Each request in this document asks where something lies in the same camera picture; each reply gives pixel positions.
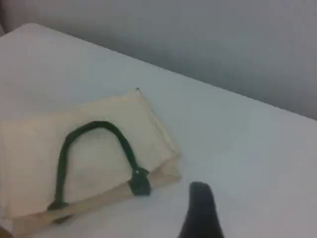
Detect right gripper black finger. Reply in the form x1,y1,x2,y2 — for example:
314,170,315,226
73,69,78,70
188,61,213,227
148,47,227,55
177,181,225,238

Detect white canvas bag green handles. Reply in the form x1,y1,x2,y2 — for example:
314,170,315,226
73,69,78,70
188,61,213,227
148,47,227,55
0,87,183,233

